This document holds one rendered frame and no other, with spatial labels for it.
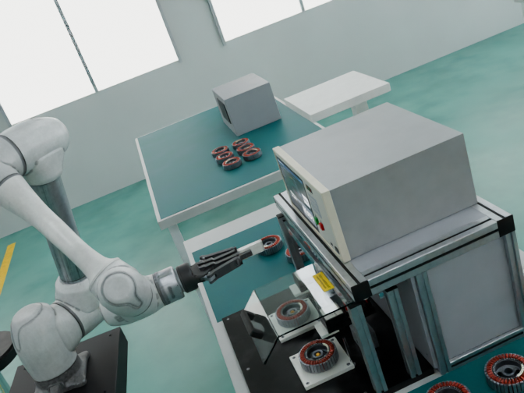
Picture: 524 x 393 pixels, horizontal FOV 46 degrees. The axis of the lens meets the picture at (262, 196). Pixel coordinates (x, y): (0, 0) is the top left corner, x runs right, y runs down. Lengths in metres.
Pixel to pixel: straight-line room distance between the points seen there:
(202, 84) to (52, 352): 4.54
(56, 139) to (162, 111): 4.44
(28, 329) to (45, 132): 0.61
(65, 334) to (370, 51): 5.27
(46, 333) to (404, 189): 1.18
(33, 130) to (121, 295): 0.65
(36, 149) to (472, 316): 1.27
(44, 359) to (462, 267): 1.28
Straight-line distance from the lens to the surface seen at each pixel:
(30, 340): 2.06
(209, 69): 6.28
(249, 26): 6.32
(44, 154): 1.86
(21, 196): 1.74
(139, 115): 6.27
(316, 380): 1.77
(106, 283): 1.41
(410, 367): 1.69
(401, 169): 1.54
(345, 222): 1.52
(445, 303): 1.63
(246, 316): 1.60
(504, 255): 1.66
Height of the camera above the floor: 1.93
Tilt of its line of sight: 23 degrees down
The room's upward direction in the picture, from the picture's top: 20 degrees counter-clockwise
